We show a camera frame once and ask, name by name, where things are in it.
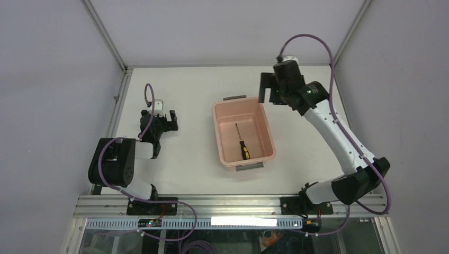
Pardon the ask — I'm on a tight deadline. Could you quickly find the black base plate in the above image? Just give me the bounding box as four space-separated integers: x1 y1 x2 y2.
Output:
126 196 178 216
280 196 334 215

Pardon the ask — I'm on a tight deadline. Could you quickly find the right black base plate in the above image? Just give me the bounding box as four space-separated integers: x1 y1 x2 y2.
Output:
280 196 334 215

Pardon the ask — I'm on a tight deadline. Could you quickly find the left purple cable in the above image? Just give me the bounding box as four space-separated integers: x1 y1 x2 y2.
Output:
97 83 198 242

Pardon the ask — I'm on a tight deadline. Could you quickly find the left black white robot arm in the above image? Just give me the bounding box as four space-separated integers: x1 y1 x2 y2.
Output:
88 110 178 202

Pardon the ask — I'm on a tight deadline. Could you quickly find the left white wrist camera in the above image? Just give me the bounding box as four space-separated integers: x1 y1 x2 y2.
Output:
147 99 165 117

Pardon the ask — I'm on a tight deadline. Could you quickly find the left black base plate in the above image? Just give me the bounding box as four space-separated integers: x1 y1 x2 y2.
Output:
126 196 178 216

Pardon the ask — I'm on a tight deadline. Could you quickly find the purple cable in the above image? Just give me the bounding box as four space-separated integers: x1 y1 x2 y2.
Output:
97 83 198 242
277 34 392 237

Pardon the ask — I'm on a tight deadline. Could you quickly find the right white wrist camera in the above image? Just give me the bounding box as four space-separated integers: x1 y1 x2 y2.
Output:
281 56 300 66

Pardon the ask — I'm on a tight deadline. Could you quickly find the white slotted cable duct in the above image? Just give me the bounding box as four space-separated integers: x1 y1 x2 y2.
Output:
86 216 302 231

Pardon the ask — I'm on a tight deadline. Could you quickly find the aluminium front rail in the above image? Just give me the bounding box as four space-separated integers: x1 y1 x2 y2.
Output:
73 194 387 219

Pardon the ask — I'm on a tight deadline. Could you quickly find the pink plastic bin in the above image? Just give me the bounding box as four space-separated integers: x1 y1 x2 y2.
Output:
212 95 276 171

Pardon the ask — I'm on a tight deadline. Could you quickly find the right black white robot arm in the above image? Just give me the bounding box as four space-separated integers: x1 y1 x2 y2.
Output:
258 60 390 205

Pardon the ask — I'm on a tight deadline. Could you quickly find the black yellow handled screwdriver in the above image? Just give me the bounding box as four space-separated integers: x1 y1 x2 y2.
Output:
235 123 250 160

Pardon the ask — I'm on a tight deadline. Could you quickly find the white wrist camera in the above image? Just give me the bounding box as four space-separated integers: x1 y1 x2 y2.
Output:
281 56 300 66
147 99 165 117

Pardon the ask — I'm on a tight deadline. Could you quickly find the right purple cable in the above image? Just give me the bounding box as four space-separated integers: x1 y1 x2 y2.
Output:
277 34 392 237

